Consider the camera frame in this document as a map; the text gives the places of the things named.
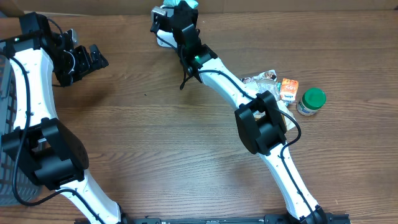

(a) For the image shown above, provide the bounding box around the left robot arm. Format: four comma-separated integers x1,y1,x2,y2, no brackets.
1,12,129,223

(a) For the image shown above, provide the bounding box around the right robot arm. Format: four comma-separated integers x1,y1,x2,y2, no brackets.
167,1,327,223

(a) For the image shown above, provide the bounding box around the beige snack bag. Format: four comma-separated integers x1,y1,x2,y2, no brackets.
241,70,295,119

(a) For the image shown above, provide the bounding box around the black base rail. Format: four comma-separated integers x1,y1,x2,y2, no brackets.
74,213,351,224

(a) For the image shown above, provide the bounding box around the teal wipes packet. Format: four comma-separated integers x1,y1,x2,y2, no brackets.
163,0,198,9

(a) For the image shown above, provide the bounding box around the cardboard backboard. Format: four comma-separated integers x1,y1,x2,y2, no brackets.
1,0,397,17

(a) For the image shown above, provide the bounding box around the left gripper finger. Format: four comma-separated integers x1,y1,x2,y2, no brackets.
89,44,109,69
75,45,91,75

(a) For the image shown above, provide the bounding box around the grey plastic mesh basket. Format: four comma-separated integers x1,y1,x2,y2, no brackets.
0,55,41,207

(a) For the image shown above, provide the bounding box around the white barcode scanner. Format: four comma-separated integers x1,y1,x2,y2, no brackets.
157,30,177,48

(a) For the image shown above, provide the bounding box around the orange small packet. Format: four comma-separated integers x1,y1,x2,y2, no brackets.
279,78,299,103

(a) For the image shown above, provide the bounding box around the green lid jar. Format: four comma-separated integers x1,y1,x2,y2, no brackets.
296,88,326,116

